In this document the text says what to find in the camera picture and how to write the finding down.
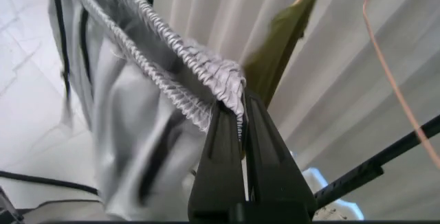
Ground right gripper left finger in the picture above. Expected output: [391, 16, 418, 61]
[188, 102, 247, 222]

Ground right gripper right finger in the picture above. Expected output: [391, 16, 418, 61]
[242, 89, 317, 222]

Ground pale grey shorts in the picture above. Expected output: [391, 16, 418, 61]
[47, 0, 248, 222]

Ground green long-sleeved shirt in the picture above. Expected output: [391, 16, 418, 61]
[242, 0, 328, 110]

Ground white curtain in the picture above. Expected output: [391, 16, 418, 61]
[132, 0, 440, 221]

